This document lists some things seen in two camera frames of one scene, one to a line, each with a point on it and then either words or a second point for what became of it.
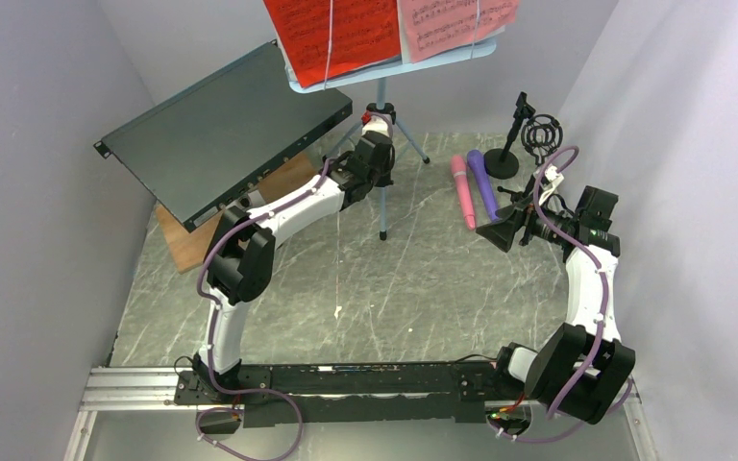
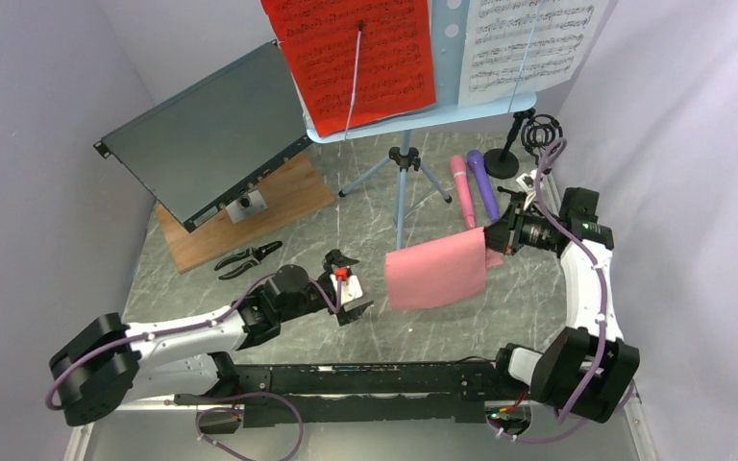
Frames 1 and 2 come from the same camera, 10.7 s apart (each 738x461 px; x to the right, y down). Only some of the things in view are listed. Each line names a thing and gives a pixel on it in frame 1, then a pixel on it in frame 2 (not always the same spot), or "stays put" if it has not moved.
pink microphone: [460, 170] stays put
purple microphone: [477, 160] stays put
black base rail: [362, 394] stays put
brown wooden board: [191, 249] stays put
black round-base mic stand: [501, 163] stays put
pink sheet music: [435, 28] -> [440, 271]
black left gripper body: [382, 178] -> [313, 301]
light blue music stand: [382, 106] -> [449, 26]
